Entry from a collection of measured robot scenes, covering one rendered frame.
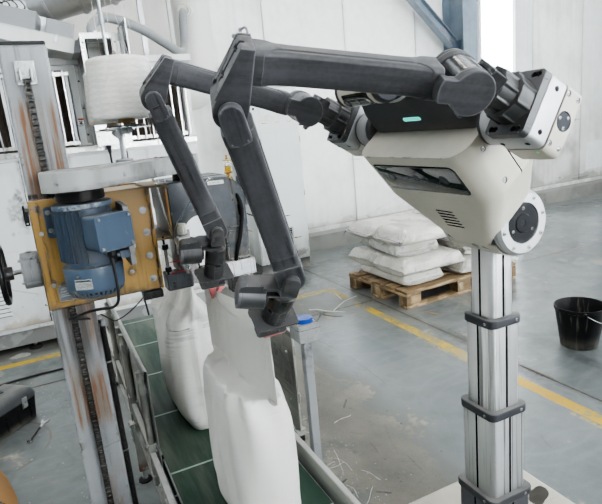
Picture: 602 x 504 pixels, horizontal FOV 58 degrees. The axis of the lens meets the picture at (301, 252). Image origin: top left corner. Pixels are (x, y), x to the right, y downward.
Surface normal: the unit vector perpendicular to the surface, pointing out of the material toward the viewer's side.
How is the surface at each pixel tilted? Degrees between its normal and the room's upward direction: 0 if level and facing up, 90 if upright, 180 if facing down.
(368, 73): 114
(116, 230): 90
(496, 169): 90
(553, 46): 90
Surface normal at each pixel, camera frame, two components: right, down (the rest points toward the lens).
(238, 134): 0.17, 0.64
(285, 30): 0.44, 0.17
